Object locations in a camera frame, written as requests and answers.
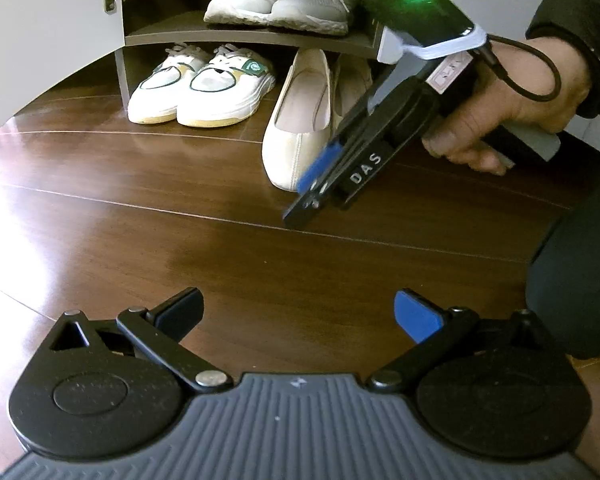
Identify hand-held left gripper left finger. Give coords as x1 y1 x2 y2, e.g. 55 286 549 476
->
50 287 231 393

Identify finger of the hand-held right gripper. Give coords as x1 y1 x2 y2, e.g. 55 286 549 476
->
297 95 381 193
282 82 421 231

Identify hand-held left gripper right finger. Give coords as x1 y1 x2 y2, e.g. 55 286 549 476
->
367 289 566 393

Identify cream shoe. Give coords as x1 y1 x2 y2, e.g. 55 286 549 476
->
261 49 333 192
330 52 376 131

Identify white sneaker green trim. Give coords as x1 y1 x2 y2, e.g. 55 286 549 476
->
127 44 216 124
176 45 277 128

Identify white shoe cabinet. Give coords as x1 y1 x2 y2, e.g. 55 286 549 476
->
0 0 600 158

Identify person's right forearm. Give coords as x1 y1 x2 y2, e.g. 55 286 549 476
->
525 0 600 120

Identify person's right hand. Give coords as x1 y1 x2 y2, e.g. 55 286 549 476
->
422 37 591 176

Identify person's black trousers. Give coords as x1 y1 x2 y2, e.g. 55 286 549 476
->
525 160 600 361

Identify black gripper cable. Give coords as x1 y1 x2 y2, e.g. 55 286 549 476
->
439 0 563 102

